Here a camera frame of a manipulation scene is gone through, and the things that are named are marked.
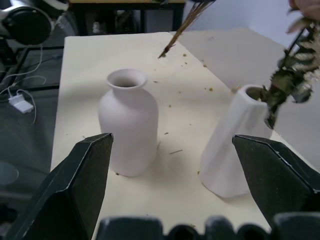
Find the black frame wooden top table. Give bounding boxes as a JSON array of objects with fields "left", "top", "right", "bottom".
[{"left": 68, "top": 0, "right": 186, "bottom": 35}]

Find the dried flower bouquet green white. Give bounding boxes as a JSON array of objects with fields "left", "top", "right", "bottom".
[{"left": 251, "top": 0, "right": 320, "bottom": 130}]

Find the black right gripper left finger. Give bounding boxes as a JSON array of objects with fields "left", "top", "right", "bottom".
[{"left": 4, "top": 132, "right": 114, "bottom": 240}]

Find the white faceted conical vase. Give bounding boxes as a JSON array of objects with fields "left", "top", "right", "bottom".
[{"left": 198, "top": 84, "right": 273, "bottom": 199}]

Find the black metal floor frame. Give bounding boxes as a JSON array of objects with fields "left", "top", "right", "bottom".
[{"left": 0, "top": 45, "right": 65, "bottom": 92}]

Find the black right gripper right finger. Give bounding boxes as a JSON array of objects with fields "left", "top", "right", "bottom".
[{"left": 231, "top": 134, "right": 320, "bottom": 232}]

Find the white power adapter with cable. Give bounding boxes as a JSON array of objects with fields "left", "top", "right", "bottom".
[{"left": 0, "top": 46, "right": 63, "bottom": 125}]

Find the dried bouquet with brown stems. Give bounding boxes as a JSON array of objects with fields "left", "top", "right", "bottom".
[{"left": 157, "top": 0, "right": 216, "bottom": 60}]

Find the round white bottle-shaped vase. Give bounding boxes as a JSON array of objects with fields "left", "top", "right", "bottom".
[{"left": 97, "top": 68, "right": 160, "bottom": 177}]

